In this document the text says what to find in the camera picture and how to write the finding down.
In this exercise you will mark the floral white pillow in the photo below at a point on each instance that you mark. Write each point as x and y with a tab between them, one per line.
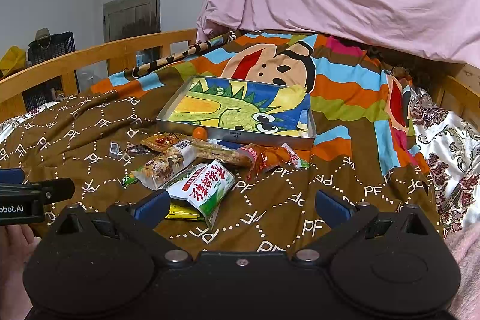
450	146

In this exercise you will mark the black plastic crate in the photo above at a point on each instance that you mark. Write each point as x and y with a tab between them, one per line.
39	51

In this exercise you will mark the small orange mandarin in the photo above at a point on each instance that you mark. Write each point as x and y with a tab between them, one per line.
200	133

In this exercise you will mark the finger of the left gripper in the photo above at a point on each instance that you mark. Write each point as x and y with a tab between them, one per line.
12	176

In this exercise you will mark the orange tofu snack packet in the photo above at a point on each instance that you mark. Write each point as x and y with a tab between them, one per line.
264	159

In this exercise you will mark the straw hat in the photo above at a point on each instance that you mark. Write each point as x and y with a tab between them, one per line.
43	35

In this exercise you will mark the nut bar clear packet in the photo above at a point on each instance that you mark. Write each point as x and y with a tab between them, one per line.
166	165

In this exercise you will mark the person's left hand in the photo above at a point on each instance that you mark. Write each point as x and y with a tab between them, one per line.
18	242

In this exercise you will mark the yellow bag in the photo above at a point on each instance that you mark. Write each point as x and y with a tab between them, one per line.
14	60

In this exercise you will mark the brown colourful cartoon blanket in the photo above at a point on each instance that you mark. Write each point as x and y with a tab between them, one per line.
364	149

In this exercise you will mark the yellow snack packet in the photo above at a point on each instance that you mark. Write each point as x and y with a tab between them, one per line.
179	210

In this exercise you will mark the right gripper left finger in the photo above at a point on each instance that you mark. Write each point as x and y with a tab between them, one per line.
137	222

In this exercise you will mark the small dark date packet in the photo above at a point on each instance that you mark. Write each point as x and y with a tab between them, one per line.
116	151

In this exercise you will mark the blue white packet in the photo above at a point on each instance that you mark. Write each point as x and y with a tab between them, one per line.
223	144

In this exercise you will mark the metal tray with dinosaur picture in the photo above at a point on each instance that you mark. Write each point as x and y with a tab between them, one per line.
241	111

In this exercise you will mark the rice crisp clear packet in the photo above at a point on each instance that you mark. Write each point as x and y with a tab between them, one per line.
210	151

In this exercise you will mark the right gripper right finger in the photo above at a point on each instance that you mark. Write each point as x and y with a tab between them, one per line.
346	222

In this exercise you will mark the wooden bed rail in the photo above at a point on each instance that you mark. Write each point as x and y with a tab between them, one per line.
119	55

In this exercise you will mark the white green snack packet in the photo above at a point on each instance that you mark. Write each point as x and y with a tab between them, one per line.
203	187

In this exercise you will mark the gold red candy packet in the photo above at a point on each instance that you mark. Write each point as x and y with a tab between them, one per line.
161	142

